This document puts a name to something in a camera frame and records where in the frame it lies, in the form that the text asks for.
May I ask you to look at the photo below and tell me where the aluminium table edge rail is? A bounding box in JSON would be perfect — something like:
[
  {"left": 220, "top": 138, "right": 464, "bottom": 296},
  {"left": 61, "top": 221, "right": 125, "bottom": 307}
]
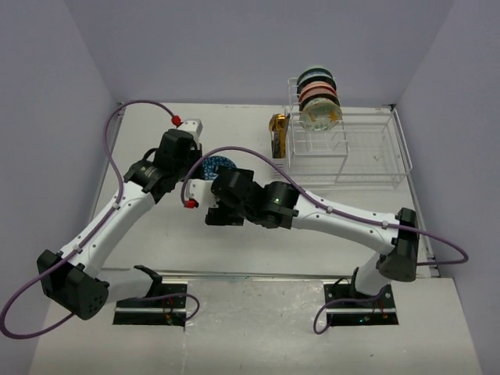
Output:
[{"left": 90, "top": 102, "right": 124, "bottom": 219}]

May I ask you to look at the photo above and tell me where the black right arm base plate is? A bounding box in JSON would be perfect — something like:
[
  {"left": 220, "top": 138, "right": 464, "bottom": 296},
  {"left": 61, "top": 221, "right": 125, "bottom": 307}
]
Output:
[{"left": 323, "top": 279, "right": 399, "bottom": 327}]

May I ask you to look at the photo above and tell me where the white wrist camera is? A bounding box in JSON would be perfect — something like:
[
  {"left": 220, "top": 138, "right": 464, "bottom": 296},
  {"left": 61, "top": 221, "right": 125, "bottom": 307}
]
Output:
[
  {"left": 178, "top": 119, "right": 203, "bottom": 145},
  {"left": 184, "top": 179, "right": 218, "bottom": 209}
]

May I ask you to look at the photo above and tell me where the white wire dish rack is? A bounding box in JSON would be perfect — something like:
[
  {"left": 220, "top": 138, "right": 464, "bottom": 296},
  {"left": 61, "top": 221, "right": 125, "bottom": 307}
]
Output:
[{"left": 283, "top": 77, "right": 413, "bottom": 189}]

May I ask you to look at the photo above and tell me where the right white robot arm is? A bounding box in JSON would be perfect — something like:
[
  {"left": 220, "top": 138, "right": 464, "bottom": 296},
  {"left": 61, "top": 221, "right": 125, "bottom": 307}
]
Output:
[{"left": 205, "top": 168, "right": 419, "bottom": 307}]

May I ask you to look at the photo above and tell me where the white perforated cutlery holder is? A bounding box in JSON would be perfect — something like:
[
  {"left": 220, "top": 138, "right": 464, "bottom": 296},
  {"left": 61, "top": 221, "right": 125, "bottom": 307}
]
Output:
[{"left": 270, "top": 112, "right": 292, "bottom": 180}]

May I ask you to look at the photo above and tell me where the teal rim back bowl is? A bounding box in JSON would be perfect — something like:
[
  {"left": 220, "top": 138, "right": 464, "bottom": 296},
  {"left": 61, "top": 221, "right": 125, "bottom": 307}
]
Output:
[{"left": 297, "top": 65, "right": 334, "bottom": 84}]

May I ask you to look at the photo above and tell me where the pink rim bowl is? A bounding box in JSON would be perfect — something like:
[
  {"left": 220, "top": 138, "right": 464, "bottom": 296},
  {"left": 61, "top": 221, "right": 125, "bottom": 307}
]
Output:
[{"left": 298, "top": 80, "right": 337, "bottom": 95}]

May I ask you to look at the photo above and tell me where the cream bowl with star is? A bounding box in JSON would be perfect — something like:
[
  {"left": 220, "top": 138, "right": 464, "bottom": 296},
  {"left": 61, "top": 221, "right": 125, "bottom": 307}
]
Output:
[{"left": 298, "top": 98, "right": 343, "bottom": 131}]

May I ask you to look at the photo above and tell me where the gold utensil in holder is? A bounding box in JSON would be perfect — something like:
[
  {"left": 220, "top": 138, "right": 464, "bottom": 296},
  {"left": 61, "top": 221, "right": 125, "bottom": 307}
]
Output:
[{"left": 268, "top": 112, "right": 290, "bottom": 159}]

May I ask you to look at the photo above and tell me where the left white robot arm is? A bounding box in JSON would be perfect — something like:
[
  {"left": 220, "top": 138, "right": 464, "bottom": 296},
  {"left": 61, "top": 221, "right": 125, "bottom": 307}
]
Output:
[{"left": 37, "top": 120, "right": 202, "bottom": 320}]

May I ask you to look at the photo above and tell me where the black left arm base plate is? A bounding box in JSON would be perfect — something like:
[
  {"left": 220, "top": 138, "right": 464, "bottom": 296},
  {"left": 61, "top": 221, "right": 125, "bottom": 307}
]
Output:
[{"left": 112, "top": 297, "right": 187, "bottom": 327}]

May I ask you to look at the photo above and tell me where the blue triangle pattern bowl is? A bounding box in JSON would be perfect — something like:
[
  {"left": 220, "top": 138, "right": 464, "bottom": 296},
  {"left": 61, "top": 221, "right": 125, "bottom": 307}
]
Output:
[{"left": 202, "top": 156, "right": 237, "bottom": 180}]

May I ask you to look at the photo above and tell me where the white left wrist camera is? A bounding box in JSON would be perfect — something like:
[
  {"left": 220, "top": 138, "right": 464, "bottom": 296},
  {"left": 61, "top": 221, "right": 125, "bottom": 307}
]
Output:
[{"left": 178, "top": 119, "right": 203, "bottom": 145}]

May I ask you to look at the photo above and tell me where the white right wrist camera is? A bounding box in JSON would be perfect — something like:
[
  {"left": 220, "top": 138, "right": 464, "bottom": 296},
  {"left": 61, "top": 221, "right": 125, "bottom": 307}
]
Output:
[{"left": 184, "top": 179, "right": 218, "bottom": 209}]

